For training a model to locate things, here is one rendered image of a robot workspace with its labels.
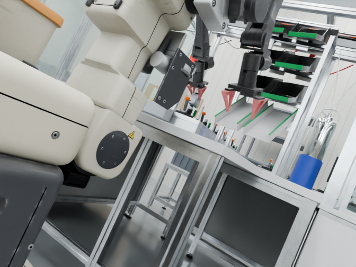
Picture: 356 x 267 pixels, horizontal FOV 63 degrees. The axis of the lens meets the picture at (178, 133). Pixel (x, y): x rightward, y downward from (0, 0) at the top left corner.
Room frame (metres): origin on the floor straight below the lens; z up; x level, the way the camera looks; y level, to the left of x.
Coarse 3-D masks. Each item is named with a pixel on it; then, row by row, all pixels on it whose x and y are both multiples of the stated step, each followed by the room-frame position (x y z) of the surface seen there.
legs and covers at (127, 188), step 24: (144, 144) 1.36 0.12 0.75; (144, 168) 1.38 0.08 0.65; (72, 192) 2.16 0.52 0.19; (96, 192) 2.39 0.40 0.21; (120, 192) 1.36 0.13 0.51; (216, 192) 2.54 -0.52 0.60; (288, 192) 1.05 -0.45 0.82; (120, 216) 1.37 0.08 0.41; (72, 240) 1.46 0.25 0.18; (192, 240) 2.55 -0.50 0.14; (288, 240) 1.02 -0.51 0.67; (96, 264) 1.34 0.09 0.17; (240, 264) 2.35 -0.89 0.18; (288, 264) 1.01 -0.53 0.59
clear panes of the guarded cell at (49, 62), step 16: (48, 0) 2.00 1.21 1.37; (64, 0) 1.92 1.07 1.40; (80, 0) 1.85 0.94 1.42; (64, 16) 1.88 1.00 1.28; (80, 16) 1.82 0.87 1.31; (64, 32) 1.85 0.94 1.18; (96, 32) 2.49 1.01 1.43; (48, 48) 1.89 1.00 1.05; (64, 48) 1.82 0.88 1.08; (48, 64) 1.85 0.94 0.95
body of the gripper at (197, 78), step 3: (195, 72) 1.49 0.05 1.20; (198, 72) 1.48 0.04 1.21; (195, 75) 1.49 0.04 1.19; (198, 75) 1.48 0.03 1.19; (201, 75) 1.49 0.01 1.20; (192, 78) 1.56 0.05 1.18; (195, 78) 1.50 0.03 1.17; (198, 78) 1.49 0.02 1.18; (201, 78) 1.50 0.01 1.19; (189, 81) 1.52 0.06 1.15; (192, 81) 1.52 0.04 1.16; (195, 81) 1.50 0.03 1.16; (198, 81) 1.50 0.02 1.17; (201, 81) 1.51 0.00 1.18; (204, 81) 1.53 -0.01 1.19; (198, 84) 1.50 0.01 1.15; (201, 84) 1.49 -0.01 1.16; (204, 84) 1.50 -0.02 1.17; (207, 84) 1.52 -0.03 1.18
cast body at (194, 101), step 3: (192, 93) 1.57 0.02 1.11; (195, 93) 1.57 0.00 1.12; (192, 96) 1.56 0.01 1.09; (195, 96) 1.56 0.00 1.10; (198, 96) 1.55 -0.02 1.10; (192, 99) 1.55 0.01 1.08; (195, 99) 1.54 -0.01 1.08; (198, 99) 1.56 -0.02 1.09; (189, 102) 1.55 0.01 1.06; (192, 102) 1.54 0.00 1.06; (195, 102) 1.55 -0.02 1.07; (198, 102) 1.57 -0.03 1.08; (195, 105) 1.56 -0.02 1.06; (198, 105) 1.59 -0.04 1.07; (195, 108) 1.62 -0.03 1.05
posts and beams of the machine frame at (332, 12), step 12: (288, 0) 1.99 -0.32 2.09; (312, 12) 1.94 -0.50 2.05; (324, 12) 1.89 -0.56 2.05; (336, 12) 1.83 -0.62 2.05; (348, 12) 1.80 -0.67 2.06; (216, 36) 2.82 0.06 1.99; (228, 36) 2.74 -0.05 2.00; (240, 36) 2.66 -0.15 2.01; (216, 48) 2.82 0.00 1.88; (300, 48) 2.39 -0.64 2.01; (336, 48) 2.27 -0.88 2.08; (348, 48) 2.23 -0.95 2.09; (348, 60) 2.24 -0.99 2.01; (204, 72) 2.81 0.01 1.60
